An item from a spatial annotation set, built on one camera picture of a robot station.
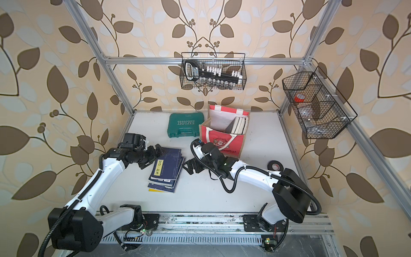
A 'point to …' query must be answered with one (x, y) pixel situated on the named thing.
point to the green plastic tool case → (184, 124)
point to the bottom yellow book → (154, 190)
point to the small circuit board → (269, 244)
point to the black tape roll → (275, 165)
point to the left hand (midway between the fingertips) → (158, 154)
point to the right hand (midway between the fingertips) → (189, 161)
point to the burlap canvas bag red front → (226, 128)
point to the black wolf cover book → (236, 131)
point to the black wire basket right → (321, 111)
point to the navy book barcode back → (167, 185)
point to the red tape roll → (299, 98)
